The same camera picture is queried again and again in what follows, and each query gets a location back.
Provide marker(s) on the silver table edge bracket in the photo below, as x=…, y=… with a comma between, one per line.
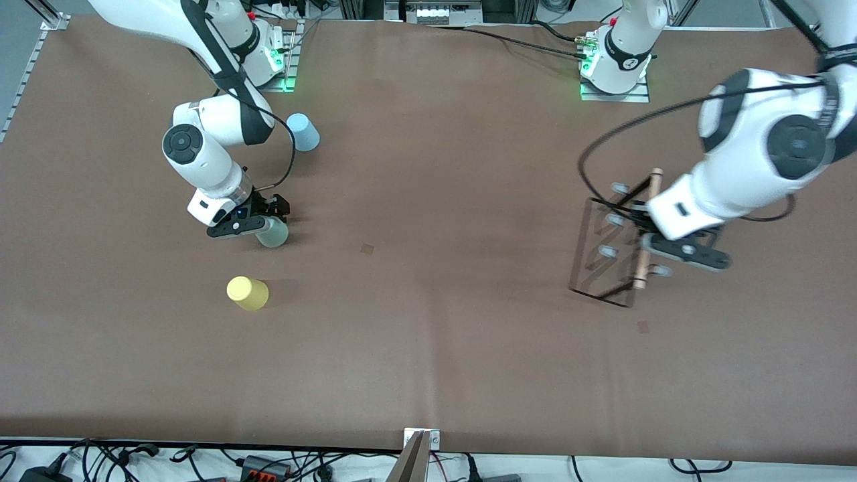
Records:
x=434, y=439

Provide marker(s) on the black orange connector block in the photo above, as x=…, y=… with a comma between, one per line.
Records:
x=264, y=467

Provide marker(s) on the black plug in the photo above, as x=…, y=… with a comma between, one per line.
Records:
x=472, y=468

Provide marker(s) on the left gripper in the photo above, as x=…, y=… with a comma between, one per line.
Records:
x=636, y=219

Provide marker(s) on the pale green plastic cup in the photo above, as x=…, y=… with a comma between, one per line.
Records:
x=273, y=234

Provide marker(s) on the grey camera stand pole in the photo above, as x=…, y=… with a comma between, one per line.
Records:
x=410, y=465

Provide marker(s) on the white power strip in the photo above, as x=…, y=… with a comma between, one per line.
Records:
x=438, y=12

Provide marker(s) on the black power adapter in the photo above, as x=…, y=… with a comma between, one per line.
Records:
x=43, y=475

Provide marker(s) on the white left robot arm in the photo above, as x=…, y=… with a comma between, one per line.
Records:
x=756, y=154

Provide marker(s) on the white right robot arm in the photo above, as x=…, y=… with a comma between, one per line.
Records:
x=214, y=120

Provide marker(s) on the yellow plastic cup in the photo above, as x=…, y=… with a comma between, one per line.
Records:
x=248, y=293

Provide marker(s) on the light blue plastic cup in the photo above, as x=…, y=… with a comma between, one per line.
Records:
x=304, y=137

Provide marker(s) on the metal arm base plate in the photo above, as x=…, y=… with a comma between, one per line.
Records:
x=289, y=60
x=639, y=95

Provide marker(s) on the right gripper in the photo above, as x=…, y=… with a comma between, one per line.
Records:
x=260, y=203

